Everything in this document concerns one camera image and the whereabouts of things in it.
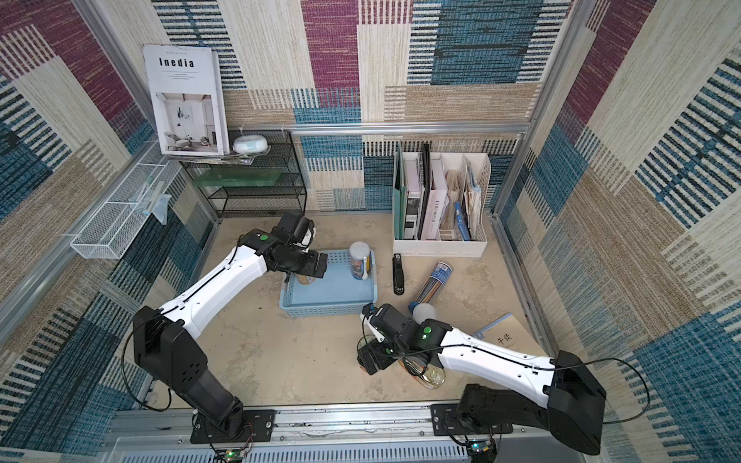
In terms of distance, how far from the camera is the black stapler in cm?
97

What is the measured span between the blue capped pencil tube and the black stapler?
0.22 ft

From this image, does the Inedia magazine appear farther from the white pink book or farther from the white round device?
the white pink book

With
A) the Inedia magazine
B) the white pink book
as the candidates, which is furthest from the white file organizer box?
the Inedia magazine

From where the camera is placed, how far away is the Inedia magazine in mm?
759

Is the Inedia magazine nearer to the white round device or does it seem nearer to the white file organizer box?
the white round device

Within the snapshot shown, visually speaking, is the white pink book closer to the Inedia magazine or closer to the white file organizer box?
the white file organizer box

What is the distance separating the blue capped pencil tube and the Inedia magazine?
73cm

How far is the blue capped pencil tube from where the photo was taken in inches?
36.5

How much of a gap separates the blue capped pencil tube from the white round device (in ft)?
2.20

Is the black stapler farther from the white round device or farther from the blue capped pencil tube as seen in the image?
the white round device

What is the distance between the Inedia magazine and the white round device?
50mm

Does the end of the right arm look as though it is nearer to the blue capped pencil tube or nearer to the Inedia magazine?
the blue capped pencil tube

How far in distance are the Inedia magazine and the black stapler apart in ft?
2.11

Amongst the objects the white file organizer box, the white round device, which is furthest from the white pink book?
the white round device
